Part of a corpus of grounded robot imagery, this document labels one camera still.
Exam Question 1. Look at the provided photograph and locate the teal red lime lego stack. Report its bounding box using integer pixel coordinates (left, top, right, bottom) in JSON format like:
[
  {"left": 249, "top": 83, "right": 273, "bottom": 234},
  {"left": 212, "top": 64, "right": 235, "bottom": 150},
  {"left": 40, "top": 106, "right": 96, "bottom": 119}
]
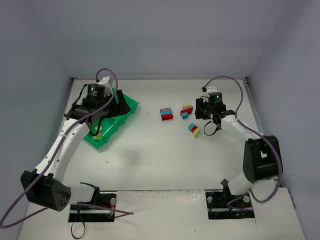
[{"left": 188, "top": 123, "right": 201, "bottom": 138}]

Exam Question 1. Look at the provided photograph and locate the lime rectangular lego brick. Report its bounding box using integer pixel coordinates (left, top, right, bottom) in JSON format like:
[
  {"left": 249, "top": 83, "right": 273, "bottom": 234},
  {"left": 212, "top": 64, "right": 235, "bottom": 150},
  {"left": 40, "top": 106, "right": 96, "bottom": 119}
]
[{"left": 94, "top": 125, "right": 103, "bottom": 134}]

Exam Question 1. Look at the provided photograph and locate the lime square lego brick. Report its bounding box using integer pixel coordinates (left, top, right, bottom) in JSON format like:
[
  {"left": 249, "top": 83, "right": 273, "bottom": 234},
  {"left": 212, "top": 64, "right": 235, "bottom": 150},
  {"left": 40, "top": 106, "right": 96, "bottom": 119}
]
[{"left": 92, "top": 133, "right": 102, "bottom": 140}]

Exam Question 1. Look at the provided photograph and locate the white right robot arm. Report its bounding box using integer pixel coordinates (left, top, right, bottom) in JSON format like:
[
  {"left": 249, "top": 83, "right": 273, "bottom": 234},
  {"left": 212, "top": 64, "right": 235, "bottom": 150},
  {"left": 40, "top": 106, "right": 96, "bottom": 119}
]
[{"left": 195, "top": 86, "right": 283, "bottom": 196}]

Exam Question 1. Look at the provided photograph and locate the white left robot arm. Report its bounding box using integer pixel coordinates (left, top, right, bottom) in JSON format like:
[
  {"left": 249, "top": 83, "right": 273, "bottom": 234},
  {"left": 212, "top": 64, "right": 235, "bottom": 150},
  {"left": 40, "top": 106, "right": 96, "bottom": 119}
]
[{"left": 20, "top": 76, "right": 131, "bottom": 212}]

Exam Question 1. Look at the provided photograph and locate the lime purple red teal stack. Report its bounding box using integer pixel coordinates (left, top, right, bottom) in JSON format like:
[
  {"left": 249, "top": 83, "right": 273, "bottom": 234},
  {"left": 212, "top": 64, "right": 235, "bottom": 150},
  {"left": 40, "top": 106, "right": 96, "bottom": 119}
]
[{"left": 180, "top": 103, "right": 193, "bottom": 120}]

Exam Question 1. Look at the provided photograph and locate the green divided plastic bin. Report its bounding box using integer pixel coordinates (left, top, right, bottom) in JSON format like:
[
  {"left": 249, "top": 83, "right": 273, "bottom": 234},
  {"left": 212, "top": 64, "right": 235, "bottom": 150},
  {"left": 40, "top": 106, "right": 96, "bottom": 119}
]
[{"left": 65, "top": 84, "right": 140, "bottom": 153}]

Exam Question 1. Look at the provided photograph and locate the purple teal red lego stack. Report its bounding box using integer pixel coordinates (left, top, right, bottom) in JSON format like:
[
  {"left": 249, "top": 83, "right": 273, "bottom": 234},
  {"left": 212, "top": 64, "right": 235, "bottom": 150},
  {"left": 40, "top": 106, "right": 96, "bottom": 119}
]
[{"left": 159, "top": 107, "right": 174, "bottom": 121}]

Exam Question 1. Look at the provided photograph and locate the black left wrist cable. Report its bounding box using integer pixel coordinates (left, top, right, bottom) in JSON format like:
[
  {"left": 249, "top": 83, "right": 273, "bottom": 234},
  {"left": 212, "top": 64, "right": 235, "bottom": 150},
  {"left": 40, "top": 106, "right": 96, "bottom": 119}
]
[{"left": 88, "top": 117, "right": 105, "bottom": 137}]

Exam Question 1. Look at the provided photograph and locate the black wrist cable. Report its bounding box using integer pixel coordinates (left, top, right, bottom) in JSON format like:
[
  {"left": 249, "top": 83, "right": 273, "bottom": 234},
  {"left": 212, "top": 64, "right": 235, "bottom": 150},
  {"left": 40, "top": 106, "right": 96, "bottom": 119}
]
[
  {"left": 203, "top": 113, "right": 223, "bottom": 137},
  {"left": 88, "top": 117, "right": 105, "bottom": 137}
]

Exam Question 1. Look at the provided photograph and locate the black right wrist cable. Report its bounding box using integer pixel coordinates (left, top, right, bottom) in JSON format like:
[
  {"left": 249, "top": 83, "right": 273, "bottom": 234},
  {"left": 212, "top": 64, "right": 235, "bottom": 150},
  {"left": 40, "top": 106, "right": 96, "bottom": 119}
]
[{"left": 203, "top": 113, "right": 223, "bottom": 137}]

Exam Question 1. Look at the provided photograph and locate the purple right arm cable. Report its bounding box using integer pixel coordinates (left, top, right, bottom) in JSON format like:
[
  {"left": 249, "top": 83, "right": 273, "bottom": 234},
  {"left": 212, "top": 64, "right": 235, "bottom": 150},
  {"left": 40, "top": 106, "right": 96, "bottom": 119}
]
[{"left": 201, "top": 75, "right": 283, "bottom": 213}]

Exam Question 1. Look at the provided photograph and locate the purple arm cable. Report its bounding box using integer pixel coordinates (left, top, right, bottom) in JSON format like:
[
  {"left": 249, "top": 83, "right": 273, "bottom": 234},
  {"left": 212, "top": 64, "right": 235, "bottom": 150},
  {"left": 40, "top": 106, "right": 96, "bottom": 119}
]
[
  {"left": 0, "top": 67, "right": 135, "bottom": 228},
  {"left": 201, "top": 75, "right": 283, "bottom": 213}
]

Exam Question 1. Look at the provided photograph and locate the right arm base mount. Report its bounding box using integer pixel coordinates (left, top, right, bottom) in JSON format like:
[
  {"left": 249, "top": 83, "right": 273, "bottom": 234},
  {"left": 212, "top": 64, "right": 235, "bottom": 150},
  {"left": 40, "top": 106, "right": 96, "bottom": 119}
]
[{"left": 205, "top": 190, "right": 255, "bottom": 220}]

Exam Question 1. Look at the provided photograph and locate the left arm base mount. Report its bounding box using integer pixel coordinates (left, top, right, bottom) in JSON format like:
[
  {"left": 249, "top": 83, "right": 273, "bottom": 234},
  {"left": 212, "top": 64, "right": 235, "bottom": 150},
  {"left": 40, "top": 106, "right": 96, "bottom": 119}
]
[{"left": 68, "top": 192, "right": 117, "bottom": 223}]

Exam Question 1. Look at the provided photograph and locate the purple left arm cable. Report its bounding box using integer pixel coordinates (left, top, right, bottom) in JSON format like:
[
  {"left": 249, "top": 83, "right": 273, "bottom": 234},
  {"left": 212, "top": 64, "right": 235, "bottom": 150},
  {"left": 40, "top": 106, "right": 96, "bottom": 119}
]
[{"left": 0, "top": 67, "right": 135, "bottom": 228}]

